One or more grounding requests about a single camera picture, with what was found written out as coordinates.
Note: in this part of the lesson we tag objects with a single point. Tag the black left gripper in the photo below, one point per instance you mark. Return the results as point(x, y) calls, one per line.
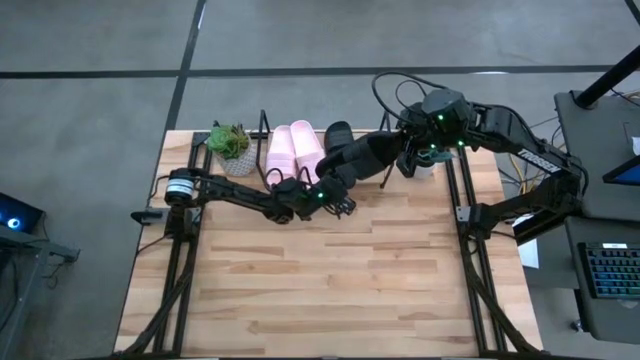
point(312, 200)

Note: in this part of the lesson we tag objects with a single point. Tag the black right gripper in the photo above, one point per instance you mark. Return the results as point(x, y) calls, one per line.
point(415, 130)

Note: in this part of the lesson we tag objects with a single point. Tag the black rubber slide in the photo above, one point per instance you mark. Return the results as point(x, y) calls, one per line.
point(339, 137)
point(365, 155)

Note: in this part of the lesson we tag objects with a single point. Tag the pink rubber slide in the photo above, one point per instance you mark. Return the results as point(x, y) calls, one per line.
point(280, 155)
point(307, 147)

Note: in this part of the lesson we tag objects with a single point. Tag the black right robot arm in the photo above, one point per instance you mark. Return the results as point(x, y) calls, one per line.
point(540, 160)

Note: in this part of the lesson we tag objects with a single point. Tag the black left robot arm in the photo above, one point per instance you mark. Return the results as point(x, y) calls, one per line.
point(235, 192)

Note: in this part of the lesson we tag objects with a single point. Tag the black metal wooden-board shelf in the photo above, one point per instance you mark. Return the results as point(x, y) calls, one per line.
point(260, 140)

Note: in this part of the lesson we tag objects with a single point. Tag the white cup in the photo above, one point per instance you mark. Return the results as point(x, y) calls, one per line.
point(425, 171)

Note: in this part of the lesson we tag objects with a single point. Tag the succulent in triangle-patterned pot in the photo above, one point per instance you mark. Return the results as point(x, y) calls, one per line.
point(240, 160)

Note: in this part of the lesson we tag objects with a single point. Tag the white paper sheet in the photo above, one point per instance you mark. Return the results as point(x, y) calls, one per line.
point(530, 252)

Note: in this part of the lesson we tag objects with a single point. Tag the grey side desk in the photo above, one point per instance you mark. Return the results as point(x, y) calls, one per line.
point(585, 310)
point(595, 160)

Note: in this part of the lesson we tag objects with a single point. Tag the black pole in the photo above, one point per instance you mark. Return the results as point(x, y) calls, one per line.
point(607, 80)

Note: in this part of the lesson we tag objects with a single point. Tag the blue-screen tablet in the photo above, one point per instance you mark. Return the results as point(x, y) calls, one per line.
point(627, 174)

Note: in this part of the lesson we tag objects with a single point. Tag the backlit black keyboard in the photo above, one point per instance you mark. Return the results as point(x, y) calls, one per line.
point(612, 270)

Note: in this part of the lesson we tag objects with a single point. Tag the dark grey side stand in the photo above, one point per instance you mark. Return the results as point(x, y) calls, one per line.
point(30, 255)

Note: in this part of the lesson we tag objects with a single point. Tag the device with blue light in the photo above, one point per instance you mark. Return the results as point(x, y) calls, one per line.
point(17, 215)

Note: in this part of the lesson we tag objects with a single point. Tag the black aluminium rail frame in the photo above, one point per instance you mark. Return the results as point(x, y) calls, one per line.
point(472, 270)
point(182, 260)

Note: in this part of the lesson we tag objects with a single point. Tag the black clamp bracket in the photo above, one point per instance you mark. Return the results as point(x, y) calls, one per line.
point(147, 216)

